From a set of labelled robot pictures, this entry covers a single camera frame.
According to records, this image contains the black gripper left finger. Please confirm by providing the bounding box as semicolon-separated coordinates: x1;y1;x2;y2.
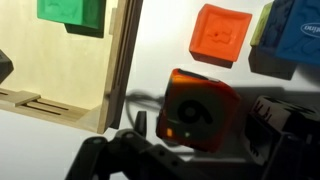
134;111;147;137

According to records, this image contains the orange plush number cube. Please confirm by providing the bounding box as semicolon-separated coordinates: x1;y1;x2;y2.
156;68;241;152

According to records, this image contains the lime green foam cube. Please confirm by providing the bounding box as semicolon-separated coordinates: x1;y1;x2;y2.
250;2;273;46

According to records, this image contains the blue foam cube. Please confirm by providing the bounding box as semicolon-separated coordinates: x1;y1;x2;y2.
259;0;320;65

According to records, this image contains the wooden tray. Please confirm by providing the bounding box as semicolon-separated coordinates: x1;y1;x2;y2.
0;0;143;134

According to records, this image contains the orange foam cube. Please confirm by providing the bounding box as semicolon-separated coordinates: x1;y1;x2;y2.
189;4;252;68

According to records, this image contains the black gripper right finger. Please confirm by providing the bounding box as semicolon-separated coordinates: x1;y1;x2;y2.
244;96;320;180

